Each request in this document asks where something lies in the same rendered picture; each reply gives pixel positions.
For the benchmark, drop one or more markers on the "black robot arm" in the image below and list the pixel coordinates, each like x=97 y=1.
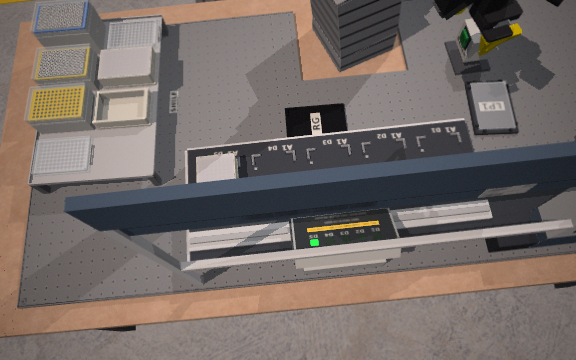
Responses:
x=448 y=8

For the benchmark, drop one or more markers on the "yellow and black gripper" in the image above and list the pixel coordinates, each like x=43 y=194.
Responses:
x=511 y=10

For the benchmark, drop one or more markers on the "black flat square pad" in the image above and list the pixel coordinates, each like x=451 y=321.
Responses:
x=311 y=120

